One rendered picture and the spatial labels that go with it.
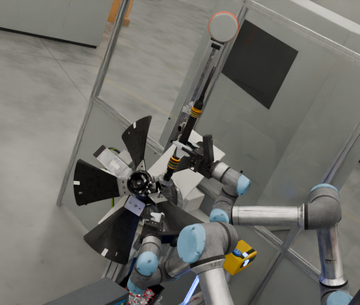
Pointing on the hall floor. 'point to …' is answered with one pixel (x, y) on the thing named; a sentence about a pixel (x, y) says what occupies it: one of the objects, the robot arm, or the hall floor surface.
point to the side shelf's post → (167, 253)
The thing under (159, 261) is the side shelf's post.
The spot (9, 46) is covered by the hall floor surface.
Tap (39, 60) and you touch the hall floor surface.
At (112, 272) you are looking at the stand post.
